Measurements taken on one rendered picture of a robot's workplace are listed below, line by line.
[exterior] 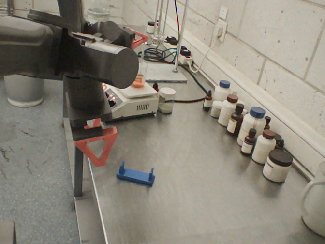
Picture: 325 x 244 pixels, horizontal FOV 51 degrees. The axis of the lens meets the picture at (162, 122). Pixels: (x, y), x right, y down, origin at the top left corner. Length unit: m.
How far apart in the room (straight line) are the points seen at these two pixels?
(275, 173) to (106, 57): 0.70
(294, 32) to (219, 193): 0.61
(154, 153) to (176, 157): 0.07
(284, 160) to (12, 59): 0.82
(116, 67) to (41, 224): 1.46
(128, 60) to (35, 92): 2.37
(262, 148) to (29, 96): 2.08
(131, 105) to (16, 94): 1.75
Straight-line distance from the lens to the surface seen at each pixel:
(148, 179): 0.91
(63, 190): 2.03
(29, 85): 2.77
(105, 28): 1.02
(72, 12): 0.90
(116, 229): 0.79
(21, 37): 0.36
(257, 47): 1.41
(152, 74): 1.58
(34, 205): 1.96
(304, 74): 1.20
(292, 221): 0.94
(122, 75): 0.48
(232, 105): 1.23
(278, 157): 1.03
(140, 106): 1.19
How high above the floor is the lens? 1.32
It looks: 28 degrees down
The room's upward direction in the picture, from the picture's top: 9 degrees clockwise
